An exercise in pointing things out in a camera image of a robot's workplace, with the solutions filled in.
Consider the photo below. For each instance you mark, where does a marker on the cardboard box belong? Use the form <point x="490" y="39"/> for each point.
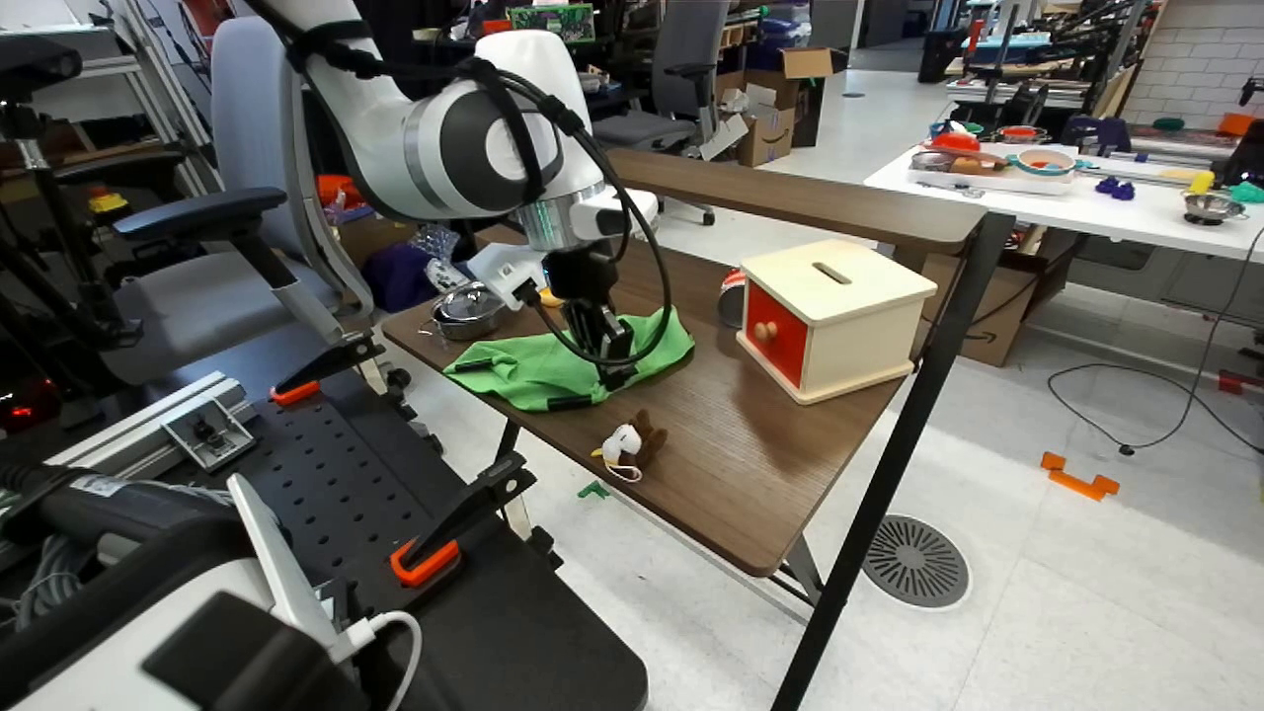
<point x="779" y="102"/>

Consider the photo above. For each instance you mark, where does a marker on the orange handled black clamp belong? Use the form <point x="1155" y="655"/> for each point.
<point x="423" y="558"/>

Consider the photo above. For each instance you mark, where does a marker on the green cloth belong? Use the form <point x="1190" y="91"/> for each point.
<point x="540" y="371"/>

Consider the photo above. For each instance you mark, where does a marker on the round floor drain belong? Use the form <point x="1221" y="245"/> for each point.
<point x="914" y="562"/>

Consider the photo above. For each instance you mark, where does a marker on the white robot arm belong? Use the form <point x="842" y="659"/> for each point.
<point x="463" y="130"/>

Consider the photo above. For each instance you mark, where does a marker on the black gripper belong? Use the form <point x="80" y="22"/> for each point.
<point x="583" y="283"/>

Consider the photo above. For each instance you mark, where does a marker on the wooden box with red drawer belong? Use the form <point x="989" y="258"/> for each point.
<point x="833" y="316"/>

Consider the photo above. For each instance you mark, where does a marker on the long brown bench table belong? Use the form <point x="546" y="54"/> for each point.
<point x="839" y="205"/>

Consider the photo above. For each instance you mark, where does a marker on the white table with toys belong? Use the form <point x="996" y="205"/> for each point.
<point x="1092" y="196"/>

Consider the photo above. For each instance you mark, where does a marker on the steel pot with lid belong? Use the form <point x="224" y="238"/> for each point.
<point x="473" y="304"/>

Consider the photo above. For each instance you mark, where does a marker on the orange floor marker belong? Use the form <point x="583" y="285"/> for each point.
<point x="1097" y="487"/>

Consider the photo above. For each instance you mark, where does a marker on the small plush toy animal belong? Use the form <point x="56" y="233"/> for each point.
<point x="630" y="446"/>

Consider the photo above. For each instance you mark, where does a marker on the brown folding table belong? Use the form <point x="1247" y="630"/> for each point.
<point x="746" y="468"/>

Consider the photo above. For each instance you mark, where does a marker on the black perforated mount plate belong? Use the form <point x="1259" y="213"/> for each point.
<point x="351" y="480"/>

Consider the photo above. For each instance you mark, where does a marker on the grey armchair with armrest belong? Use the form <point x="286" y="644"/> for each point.
<point x="257" y="254"/>

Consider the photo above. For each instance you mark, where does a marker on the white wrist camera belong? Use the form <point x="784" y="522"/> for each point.
<point x="508" y="268"/>

